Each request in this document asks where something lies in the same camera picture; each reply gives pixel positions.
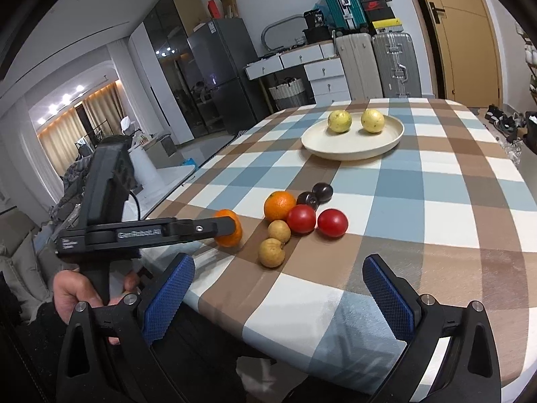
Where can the person's left forearm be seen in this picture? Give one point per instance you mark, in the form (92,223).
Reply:
(42,327)

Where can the orange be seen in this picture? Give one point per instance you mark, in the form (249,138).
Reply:
(280,206)
(230,241)

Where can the grey sofa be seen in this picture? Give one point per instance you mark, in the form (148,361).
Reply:
(21,260)

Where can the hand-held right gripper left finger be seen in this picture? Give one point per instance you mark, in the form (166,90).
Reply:
(168,298)

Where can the woven laundry basket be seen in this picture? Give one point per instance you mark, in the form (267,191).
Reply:
(286,94)

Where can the teal suitcase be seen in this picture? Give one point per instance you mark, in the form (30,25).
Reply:
(340,0)

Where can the dark glass cabinet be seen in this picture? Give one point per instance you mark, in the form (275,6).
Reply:
(168,71)

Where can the cream round plate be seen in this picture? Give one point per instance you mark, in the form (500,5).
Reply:
(352,147)

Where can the yellow and black box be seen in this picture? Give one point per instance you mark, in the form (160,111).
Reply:
(385,26)

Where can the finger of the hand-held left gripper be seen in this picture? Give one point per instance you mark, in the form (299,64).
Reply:
(197,227)

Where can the shoe rack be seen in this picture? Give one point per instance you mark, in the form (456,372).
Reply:
(529,67)

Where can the red tomato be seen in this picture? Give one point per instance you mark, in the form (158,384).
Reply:
(301,219)
(332,223)

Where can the dark purple plum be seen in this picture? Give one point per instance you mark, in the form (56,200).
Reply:
(324,190)
(307,200)

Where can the yellow-green guava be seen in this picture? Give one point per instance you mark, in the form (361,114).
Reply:
(372,121)
(339,122)

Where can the beige curtains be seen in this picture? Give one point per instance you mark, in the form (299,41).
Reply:
(100,113)

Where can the wooden door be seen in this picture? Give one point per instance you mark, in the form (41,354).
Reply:
(461,37)

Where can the red and black shoe box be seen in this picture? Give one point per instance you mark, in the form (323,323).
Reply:
(377,5)

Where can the grey oval frame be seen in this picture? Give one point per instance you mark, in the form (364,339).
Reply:
(268,29)

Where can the pile of shoes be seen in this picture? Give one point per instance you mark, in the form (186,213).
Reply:
(503,119)

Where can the person's left hand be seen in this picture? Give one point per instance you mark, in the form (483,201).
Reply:
(69,291)

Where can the brown cardboard box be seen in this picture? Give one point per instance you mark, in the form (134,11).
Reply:
(228,5)

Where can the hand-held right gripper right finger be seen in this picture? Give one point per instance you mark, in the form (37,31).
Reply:
(388,298)

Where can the silver grey suitcase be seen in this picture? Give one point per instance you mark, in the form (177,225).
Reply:
(396,67)

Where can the black printed bag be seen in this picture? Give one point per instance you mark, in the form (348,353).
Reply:
(315,19)

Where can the grey refrigerator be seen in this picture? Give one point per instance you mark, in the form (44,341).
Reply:
(226,75)

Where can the white drawer desk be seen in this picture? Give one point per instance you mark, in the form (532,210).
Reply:
(327,75)

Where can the beige suitcase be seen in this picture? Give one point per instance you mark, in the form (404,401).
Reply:
(356,67)

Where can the checked tablecloth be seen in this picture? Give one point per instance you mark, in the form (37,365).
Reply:
(419,218)

